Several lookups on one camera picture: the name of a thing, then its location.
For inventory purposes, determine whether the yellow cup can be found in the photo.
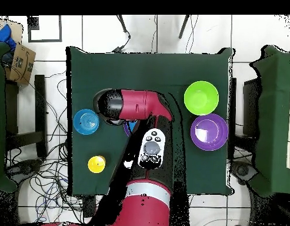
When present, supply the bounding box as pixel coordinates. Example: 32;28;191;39
87;155;106;174

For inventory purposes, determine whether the brown cardboard box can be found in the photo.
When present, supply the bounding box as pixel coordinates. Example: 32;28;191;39
4;43;36;86

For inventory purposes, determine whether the dark green tablecloth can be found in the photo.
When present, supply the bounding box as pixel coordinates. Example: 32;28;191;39
65;46;235;197

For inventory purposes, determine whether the tangle of floor cables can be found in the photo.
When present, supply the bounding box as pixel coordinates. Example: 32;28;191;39
5;70;101;224

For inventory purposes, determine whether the large green bowl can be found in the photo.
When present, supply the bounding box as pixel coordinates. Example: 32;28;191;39
184;80;220;116

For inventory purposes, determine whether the black square floor frame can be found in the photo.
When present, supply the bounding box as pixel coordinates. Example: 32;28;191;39
27;15;63;43

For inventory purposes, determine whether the small blue bowl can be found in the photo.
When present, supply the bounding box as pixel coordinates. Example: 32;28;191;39
73;108;100;135

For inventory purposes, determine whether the grey pedestal foot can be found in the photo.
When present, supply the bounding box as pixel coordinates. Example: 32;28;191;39
231;161;258;185
5;158;43;180

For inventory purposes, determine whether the black tripod leg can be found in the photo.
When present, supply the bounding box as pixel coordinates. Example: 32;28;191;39
178;15;191;39
116;15;132;39

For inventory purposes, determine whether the blue fabric bag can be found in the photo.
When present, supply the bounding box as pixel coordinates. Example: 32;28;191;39
0;24;17;52

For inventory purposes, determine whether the purple bowl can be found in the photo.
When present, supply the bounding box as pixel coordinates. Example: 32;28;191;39
123;122;132;137
189;113;229;152

